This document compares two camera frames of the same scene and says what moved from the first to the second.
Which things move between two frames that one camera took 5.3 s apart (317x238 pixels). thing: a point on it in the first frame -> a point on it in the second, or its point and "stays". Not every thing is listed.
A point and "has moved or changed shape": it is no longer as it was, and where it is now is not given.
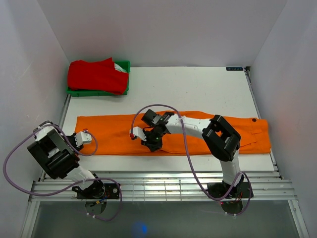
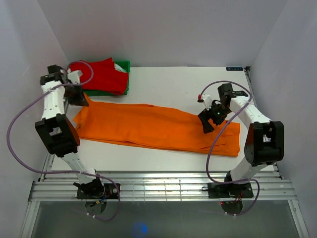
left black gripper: x=78 y=148 -> x=80 y=100
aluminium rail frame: x=165 y=186 stays
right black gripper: x=153 y=146 -> x=206 y=115
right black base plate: x=219 y=190 stays
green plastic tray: x=124 y=65 stays
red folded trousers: x=98 y=75 stays
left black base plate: x=98 y=190 stays
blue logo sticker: x=234 y=68 stays
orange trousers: x=115 y=134 has moved or changed shape
